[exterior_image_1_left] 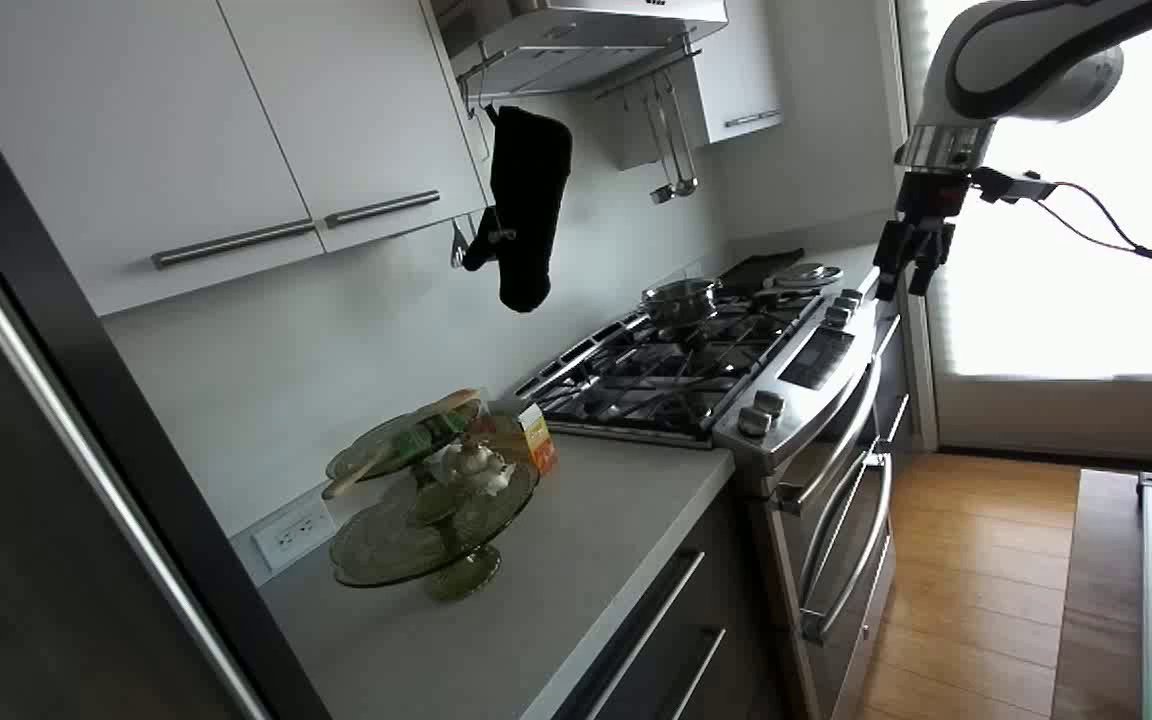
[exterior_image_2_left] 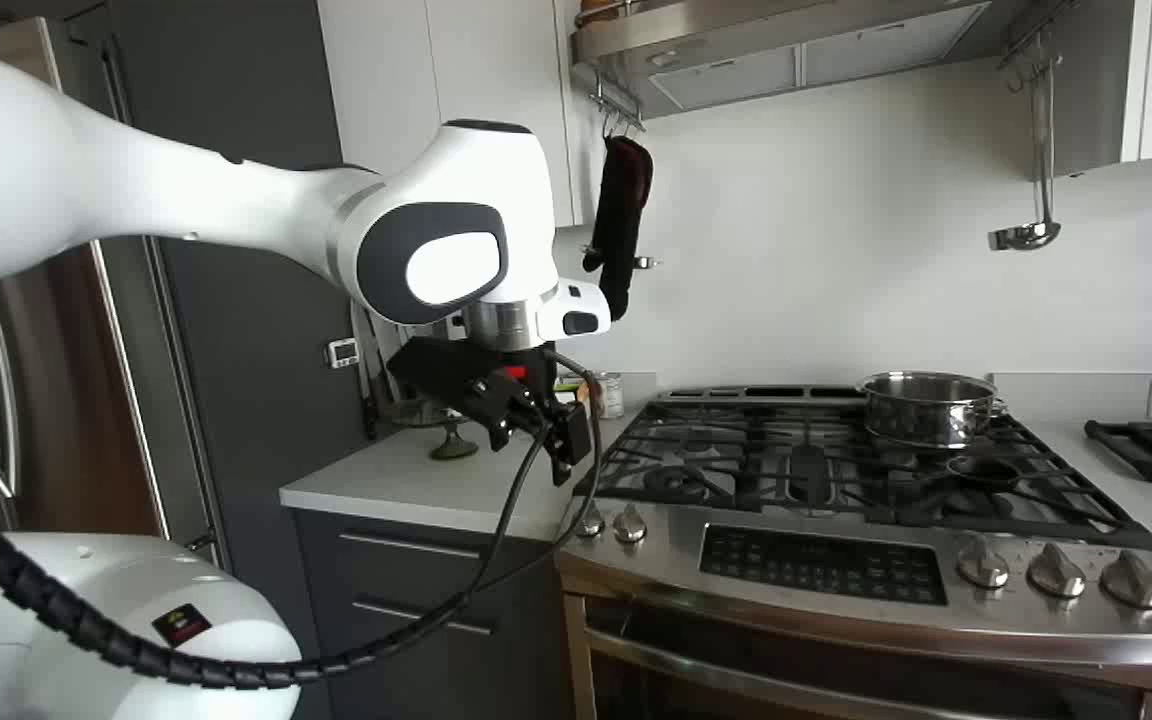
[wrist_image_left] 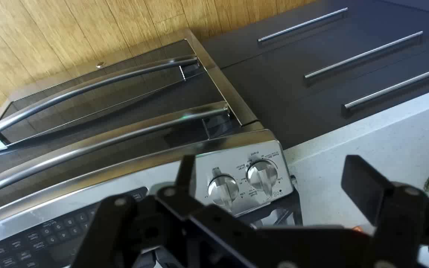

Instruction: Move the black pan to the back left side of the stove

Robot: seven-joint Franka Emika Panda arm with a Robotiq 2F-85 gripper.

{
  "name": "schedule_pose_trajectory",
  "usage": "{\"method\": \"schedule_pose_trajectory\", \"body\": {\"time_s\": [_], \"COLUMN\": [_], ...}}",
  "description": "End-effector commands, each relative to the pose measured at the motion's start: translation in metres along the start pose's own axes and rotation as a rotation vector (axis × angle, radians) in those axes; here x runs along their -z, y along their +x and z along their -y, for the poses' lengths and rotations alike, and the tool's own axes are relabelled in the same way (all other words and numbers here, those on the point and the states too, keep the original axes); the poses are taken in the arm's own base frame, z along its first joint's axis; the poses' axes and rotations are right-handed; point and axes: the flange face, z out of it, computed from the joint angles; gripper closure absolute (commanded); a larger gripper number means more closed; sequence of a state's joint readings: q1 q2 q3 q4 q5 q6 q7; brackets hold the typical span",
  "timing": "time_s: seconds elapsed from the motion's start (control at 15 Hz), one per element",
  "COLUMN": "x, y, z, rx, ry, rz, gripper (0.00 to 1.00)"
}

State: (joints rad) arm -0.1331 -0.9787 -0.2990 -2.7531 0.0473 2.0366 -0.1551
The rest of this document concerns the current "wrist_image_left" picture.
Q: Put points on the stainless steel gas stove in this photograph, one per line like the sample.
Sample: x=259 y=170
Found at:
x=45 y=216

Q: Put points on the cabinet bar handle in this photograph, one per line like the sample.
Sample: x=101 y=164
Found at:
x=301 y=25
x=386 y=91
x=363 y=55

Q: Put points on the dark cabinet front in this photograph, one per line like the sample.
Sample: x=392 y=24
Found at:
x=270 y=74

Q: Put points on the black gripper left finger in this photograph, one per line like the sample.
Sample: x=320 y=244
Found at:
x=210 y=219

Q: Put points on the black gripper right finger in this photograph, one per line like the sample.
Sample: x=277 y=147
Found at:
x=392 y=208

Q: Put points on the bottom cabinet bar handle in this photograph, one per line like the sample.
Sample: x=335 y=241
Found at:
x=386 y=91

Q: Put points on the middle cabinet bar handle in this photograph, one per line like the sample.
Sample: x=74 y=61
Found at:
x=363 y=55

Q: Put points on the top cabinet bar handle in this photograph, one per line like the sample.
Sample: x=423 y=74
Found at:
x=301 y=25

